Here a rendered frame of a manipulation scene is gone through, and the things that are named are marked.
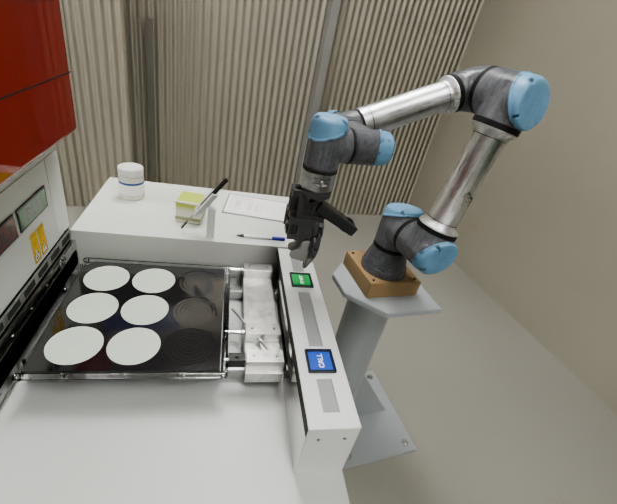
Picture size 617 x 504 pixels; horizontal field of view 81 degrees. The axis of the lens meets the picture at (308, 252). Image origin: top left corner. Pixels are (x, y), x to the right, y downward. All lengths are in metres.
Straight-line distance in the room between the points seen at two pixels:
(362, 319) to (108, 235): 0.82
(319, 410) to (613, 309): 2.26
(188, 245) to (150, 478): 0.55
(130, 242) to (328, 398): 0.66
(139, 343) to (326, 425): 0.41
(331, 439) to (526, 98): 0.81
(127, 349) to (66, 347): 0.11
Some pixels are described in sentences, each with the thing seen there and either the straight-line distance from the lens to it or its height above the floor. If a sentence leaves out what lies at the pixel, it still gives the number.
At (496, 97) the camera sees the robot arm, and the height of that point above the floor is 1.45.
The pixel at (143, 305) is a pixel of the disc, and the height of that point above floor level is 0.90.
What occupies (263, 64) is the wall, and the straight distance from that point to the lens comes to 3.01.
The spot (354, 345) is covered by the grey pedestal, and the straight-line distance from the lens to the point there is 1.37.
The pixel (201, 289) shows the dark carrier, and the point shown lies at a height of 0.90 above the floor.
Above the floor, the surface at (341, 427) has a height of 0.96.
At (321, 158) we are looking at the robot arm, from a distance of 0.75.
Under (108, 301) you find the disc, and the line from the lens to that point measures 0.95.
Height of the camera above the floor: 1.51
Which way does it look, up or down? 31 degrees down
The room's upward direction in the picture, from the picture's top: 13 degrees clockwise
